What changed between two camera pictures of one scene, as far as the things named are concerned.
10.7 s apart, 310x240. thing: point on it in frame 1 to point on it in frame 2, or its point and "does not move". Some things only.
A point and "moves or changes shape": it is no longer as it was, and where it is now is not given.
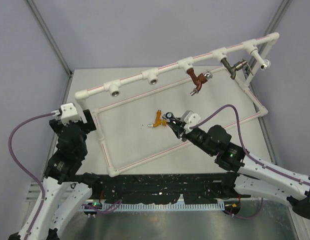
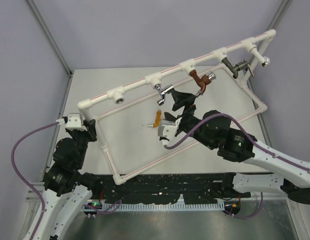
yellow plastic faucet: (159, 121) does not move
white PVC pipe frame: (261, 49) to (119, 94)
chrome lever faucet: (164, 116) moves or changes shape
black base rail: (156, 189) does not move
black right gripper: (179, 130) to (182, 99)
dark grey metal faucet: (237, 66) does not move
